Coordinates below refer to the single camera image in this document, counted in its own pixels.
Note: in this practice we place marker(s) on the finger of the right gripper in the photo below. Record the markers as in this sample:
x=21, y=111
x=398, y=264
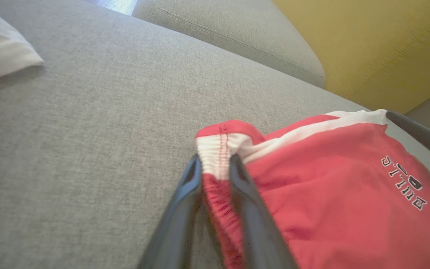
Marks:
x=427, y=136

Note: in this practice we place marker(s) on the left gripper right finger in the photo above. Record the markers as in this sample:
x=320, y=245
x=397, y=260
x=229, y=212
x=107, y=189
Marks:
x=259, y=235

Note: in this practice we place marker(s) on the grey sofa seat cushion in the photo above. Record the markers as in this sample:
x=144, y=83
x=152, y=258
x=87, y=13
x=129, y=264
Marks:
x=88, y=149

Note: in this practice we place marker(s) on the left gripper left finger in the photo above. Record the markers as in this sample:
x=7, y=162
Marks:
x=174, y=231

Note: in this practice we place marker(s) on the red white-trim basketball shorts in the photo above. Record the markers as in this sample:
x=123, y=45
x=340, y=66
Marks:
x=330, y=194

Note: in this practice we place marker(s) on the yellow sofa back cushion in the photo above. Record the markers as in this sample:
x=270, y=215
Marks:
x=379, y=45

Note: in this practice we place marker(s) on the grey sofa back cushion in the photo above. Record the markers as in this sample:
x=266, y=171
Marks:
x=237, y=33

